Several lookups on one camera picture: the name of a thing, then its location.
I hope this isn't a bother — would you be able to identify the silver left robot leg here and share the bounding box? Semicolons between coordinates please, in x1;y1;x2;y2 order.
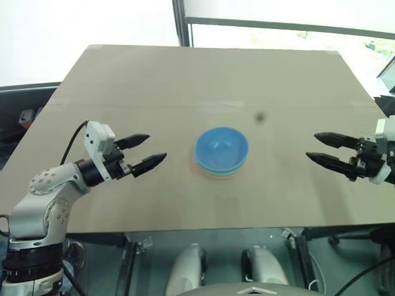
165;242;207;296

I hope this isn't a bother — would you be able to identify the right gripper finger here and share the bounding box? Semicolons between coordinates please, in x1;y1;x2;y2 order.
313;132;361;149
305;151;356;183

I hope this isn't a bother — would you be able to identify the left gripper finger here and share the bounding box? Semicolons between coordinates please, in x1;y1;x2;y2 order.
131;152;168;179
115;133;151;152

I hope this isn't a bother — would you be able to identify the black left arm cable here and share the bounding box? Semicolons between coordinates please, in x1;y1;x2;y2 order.
59;120;91;165

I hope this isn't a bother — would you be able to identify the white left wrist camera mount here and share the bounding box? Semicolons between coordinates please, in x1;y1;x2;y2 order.
84;120;116;183

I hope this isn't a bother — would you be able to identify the green plastic bowl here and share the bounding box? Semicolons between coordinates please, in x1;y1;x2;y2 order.
197;160;246;177

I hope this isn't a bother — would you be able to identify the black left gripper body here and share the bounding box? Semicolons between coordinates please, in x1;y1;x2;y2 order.
103;142;137;181

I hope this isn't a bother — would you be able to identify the silver right robot leg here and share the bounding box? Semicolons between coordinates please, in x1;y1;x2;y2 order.
241;245;289;286

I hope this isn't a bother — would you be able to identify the silver robot leg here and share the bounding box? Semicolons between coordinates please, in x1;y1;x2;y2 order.
241;245;289;286
165;242;207;296

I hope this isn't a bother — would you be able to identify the grey robot torso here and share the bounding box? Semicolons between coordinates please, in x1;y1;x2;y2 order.
181;284;310;296

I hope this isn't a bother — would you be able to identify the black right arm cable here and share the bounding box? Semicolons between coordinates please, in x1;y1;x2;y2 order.
335;257;395;296

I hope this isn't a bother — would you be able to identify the dark monitor with bright screen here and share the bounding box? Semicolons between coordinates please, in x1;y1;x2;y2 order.
377;60;395;94

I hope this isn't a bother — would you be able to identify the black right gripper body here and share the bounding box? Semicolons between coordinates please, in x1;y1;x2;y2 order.
347;135;387;183

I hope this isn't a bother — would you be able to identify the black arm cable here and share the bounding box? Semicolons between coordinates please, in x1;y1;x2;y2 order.
335;257;395;296
59;120;91;165

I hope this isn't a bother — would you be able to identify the blue plastic bowl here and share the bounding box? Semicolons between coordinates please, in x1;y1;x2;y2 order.
194;126;250;172

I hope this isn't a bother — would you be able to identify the black side desk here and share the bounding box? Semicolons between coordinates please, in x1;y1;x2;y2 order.
0;81;63;169

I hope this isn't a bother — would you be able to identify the dark window frame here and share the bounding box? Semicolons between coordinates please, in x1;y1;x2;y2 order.
172;0;395;47

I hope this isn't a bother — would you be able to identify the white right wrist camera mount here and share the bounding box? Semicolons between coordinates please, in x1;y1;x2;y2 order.
372;115;395;186

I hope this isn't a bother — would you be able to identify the black table leg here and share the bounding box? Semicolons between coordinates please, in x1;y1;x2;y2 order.
286;228;310;290
122;233;139;296

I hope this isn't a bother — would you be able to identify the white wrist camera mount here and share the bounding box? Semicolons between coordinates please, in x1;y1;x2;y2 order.
372;115;395;186
84;120;116;183

